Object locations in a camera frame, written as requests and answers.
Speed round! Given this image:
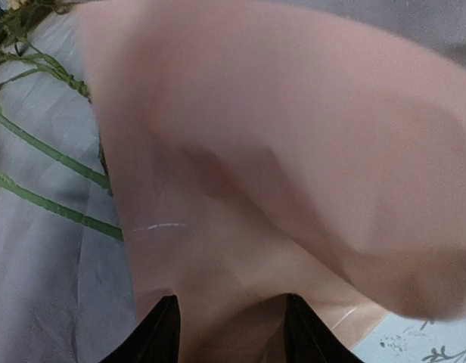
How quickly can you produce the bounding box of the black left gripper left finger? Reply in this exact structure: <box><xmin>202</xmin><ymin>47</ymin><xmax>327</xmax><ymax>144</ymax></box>
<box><xmin>101</xmin><ymin>295</ymin><xmax>180</xmax><ymax>363</ymax></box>

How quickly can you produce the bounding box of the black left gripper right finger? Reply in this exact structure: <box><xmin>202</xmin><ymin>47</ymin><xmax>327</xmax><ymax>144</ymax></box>
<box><xmin>284</xmin><ymin>294</ymin><xmax>362</xmax><ymax>363</ymax></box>

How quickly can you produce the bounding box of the beige wrapping paper sheet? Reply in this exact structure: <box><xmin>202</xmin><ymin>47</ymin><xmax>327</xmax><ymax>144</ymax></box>
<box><xmin>0</xmin><ymin>0</ymin><xmax>466</xmax><ymax>363</ymax></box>

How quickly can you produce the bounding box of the pale pink white flower stem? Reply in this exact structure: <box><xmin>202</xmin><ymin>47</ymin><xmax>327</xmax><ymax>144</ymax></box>
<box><xmin>0</xmin><ymin>174</ymin><xmax>124</xmax><ymax>241</ymax></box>

